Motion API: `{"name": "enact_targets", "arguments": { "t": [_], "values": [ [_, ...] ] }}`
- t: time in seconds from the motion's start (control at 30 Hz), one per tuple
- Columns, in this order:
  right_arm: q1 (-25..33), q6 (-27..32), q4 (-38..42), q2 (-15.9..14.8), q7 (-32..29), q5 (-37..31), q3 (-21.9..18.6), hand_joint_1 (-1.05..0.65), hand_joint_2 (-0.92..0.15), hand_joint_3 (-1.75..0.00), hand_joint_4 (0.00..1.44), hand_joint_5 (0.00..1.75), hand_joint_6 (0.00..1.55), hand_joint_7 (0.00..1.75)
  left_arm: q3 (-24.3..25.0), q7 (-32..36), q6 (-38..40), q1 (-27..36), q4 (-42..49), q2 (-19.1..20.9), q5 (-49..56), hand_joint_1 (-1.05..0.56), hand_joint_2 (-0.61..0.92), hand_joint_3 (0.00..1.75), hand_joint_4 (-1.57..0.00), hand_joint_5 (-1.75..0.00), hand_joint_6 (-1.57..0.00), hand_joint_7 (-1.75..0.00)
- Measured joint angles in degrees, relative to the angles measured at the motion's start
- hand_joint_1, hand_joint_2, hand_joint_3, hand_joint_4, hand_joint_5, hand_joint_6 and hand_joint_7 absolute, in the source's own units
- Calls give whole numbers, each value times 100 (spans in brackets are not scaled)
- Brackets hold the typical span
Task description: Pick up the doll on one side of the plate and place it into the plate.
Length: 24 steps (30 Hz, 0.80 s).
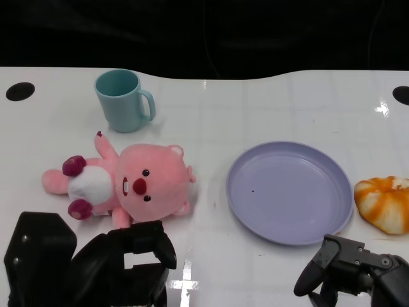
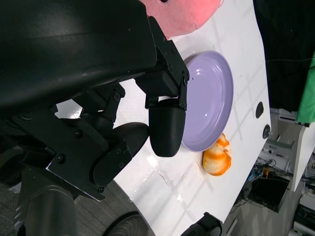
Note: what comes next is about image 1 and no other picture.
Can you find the purple plastic plate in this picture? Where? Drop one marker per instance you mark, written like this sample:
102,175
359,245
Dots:
287,195

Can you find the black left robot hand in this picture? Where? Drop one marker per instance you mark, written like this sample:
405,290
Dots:
112,275

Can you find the black backdrop cloth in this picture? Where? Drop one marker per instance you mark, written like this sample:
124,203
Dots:
128,32

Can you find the pink plush doll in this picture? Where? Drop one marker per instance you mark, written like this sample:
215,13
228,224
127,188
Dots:
150,179

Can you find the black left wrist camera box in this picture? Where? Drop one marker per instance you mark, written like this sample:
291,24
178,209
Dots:
38,256

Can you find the teal plastic mug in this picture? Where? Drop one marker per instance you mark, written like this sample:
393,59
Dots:
119,108

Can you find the orange white bread toy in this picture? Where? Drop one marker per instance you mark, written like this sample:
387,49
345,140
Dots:
383,204

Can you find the black table grommet hole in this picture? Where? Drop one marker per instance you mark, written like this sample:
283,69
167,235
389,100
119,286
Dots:
402,95
20,92

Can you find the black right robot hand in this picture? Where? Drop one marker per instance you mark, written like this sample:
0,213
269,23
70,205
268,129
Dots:
348,268

